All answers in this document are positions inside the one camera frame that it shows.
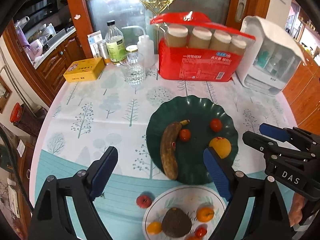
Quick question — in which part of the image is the jar with gold lid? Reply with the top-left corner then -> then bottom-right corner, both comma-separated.
125,44 -> 138,54

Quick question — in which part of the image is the brown avocado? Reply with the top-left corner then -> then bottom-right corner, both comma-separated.
162,207 -> 192,238

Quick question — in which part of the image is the white blue carton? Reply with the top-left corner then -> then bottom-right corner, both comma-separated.
87,30 -> 103,58

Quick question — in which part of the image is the yellow tin box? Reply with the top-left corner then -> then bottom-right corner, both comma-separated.
63,57 -> 105,83

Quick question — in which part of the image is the frosted glass door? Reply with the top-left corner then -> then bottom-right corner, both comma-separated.
86,0 -> 231,45

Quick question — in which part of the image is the red paper cup package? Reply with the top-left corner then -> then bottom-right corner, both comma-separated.
150,11 -> 255,82

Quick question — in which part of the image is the red round container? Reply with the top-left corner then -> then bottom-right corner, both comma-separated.
10,102 -> 23,123

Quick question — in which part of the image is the dark green scalloped plate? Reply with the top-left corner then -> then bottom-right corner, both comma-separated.
146,95 -> 239,185

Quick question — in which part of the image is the small yellow-orange kumquat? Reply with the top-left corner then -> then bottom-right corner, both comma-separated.
146,221 -> 162,235

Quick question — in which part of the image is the orange tangerine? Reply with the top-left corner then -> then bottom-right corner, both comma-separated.
196,206 -> 214,223

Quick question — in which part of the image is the person's right hand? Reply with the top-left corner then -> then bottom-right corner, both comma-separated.
289,193 -> 305,227

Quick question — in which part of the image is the white squeeze wash bottle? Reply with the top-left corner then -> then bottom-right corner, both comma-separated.
122,25 -> 156,68

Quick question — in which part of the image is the dark red wrinkled fruit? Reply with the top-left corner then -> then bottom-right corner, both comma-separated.
136,194 -> 152,209

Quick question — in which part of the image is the red cherry tomato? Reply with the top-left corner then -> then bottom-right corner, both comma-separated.
195,226 -> 207,238

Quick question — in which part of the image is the clear bottle green label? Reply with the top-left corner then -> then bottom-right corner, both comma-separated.
105,20 -> 126,66

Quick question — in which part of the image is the small red tomato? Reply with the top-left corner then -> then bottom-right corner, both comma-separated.
209,118 -> 223,133
178,129 -> 191,142

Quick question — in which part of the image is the small red tomato left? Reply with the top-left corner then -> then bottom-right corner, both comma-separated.
178,129 -> 191,142

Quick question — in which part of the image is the white countertop sterilizer cabinet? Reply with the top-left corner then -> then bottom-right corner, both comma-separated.
236,16 -> 305,96

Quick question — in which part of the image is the overripe brown banana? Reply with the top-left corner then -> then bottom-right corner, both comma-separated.
160,119 -> 190,180

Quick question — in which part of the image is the clear drinking glass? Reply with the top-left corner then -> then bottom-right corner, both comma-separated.
120,52 -> 146,86

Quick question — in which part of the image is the small red tomato right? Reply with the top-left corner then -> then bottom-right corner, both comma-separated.
209,118 -> 223,133

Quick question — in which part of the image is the large yellow orange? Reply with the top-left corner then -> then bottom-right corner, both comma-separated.
209,137 -> 232,159

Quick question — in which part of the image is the small silver can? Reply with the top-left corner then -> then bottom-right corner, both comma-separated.
98,40 -> 110,65

